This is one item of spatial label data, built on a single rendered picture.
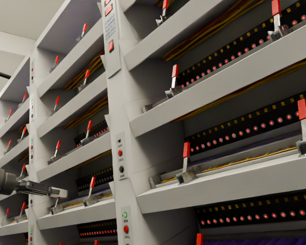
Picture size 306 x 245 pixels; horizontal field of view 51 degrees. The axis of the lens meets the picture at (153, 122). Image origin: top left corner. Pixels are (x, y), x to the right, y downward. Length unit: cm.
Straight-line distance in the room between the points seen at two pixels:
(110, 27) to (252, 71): 53
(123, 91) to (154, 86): 11
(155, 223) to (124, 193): 11
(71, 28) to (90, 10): 15
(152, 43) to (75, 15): 67
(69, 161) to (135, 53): 48
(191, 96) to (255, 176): 22
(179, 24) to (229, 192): 39
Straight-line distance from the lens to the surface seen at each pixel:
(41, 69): 161
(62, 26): 150
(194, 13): 73
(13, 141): 220
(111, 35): 98
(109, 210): 91
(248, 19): 88
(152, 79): 94
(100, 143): 96
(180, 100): 69
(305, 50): 55
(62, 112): 124
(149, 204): 76
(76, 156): 110
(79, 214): 107
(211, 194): 62
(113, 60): 94
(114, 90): 91
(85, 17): 144
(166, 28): 78
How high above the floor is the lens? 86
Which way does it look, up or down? 17 degrees up
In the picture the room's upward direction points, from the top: 6 degrees counter-clockwise
